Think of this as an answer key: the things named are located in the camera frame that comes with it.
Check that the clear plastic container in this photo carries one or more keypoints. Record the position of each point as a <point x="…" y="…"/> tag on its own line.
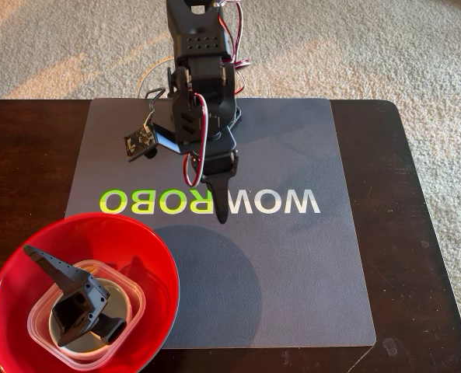
<point x="137" y="307"/>

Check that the grey WOWROBO mat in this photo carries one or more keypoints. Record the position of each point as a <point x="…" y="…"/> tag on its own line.
<point x="292" y="272"/>

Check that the small black printed buckle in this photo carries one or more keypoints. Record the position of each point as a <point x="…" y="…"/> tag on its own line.
<point x="111" y="328"/>

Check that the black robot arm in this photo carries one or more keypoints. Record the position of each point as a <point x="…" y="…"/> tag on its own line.
<point x="199" y="42"/>

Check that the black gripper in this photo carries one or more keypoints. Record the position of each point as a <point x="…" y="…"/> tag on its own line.
<point x="219" y="166"/>

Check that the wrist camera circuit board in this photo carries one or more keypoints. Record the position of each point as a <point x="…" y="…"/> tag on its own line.
<point x="138" y="141"/>

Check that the small white bowl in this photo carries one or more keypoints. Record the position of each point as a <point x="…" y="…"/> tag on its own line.
<point x="86" y="347"/>

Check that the red bowl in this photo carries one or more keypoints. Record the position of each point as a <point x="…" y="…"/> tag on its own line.
<point x="144" y="252"/>

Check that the black printed gripper part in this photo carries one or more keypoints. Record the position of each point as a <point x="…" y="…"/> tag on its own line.
<point x="78" y="307"/>

